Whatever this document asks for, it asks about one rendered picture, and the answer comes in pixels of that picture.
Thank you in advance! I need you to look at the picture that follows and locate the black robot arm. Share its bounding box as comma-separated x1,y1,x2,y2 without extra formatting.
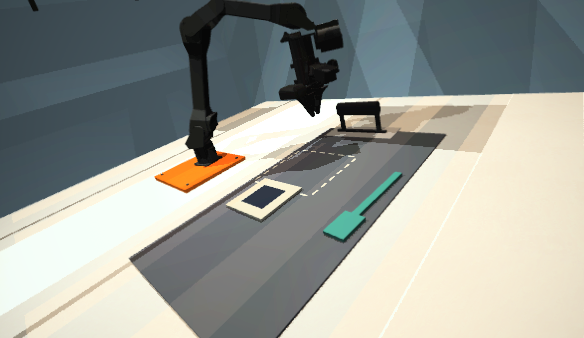
179,0,344,167

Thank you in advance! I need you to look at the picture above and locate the white square tile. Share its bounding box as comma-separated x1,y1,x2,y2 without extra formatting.
226,178,302,221

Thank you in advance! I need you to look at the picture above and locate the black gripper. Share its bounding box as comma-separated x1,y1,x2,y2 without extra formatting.
279,54,328,117

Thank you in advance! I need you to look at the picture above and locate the teal flat trowel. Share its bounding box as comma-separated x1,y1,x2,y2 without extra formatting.
323,172,402,243

